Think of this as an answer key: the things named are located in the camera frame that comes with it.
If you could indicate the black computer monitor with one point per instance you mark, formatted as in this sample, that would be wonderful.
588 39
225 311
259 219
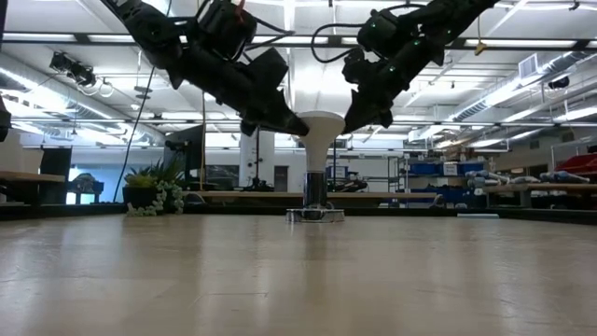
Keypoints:
186 158

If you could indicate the white air vent grille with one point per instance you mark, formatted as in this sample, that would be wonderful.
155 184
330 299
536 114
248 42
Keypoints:
528 66

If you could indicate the long wooden workbench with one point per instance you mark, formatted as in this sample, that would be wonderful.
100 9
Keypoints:
550 188

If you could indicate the white square pillar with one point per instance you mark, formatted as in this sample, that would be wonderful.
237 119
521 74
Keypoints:
268 158

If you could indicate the shelf with blue bins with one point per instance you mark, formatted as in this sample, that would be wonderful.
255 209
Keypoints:
424 169

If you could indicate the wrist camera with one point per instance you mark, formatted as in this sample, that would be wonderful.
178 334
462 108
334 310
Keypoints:
380 32
226 28

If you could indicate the wooden bench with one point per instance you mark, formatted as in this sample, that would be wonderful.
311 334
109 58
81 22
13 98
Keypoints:
28 177

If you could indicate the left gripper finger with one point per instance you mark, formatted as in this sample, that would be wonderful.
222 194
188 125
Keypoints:
268 122
280 109

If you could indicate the chrome lamp socket base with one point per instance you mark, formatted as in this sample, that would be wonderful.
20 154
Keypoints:
315 189

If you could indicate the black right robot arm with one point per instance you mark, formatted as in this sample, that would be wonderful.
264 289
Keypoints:
457 14

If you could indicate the black spotlight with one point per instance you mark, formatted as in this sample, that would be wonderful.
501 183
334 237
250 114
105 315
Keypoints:
559 83

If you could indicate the black aluminium frame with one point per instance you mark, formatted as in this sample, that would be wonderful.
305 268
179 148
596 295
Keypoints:
70 211

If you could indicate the black camera on mount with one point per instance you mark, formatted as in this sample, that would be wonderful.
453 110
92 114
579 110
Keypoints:
70 67

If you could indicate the black cabinet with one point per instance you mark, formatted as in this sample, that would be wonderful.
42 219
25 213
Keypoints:
56 172

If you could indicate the potted green plant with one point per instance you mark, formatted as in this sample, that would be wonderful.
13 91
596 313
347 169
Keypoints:
149 191

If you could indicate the grey wrapped bundle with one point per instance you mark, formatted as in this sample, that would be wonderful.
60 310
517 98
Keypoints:
562 177
490 177

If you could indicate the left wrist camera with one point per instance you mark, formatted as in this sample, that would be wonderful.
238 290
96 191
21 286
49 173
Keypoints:
226 28

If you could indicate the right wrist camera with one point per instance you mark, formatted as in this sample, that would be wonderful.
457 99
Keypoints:
380 32

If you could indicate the silver ventilation duct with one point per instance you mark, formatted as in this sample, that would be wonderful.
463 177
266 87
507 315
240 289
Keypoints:
513 91

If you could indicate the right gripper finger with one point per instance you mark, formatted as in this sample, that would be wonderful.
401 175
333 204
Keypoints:
361 105
380 114

